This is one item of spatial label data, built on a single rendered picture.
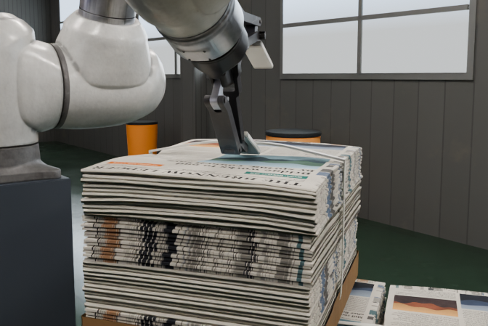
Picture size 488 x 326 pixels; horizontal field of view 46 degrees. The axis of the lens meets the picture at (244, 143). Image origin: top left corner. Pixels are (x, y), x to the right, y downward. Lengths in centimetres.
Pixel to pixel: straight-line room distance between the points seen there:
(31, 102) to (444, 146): 361
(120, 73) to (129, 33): 7
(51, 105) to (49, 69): 6
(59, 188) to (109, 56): 24
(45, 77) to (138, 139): 582
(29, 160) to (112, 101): 18
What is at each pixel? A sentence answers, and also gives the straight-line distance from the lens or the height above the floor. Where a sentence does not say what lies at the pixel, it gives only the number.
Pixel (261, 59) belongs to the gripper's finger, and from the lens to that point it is 84.
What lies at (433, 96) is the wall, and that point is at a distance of 435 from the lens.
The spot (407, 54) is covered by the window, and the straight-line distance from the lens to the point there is 446.
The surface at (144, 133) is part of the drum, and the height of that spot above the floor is 50.
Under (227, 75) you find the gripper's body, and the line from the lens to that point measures 69.
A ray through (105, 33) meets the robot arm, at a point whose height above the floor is 124.
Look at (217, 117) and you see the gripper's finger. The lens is 70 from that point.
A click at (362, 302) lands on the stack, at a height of 83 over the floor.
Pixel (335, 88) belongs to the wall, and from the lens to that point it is 495.
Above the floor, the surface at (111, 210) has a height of 101.
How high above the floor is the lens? 117
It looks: 7 degrees down
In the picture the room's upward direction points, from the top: straight up
